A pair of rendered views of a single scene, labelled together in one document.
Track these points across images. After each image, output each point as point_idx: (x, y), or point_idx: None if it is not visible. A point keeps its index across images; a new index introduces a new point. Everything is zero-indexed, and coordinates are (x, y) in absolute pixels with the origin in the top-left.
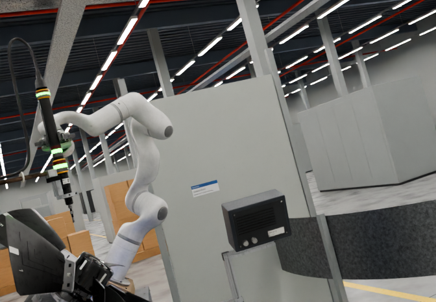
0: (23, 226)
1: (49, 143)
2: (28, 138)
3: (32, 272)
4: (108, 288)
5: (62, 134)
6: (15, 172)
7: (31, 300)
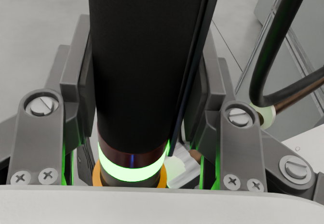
0: None
1: (176, 112)
2: None
3: None
4: (94, 161)
5: (53, 61)
6: (277, 91)
7: None
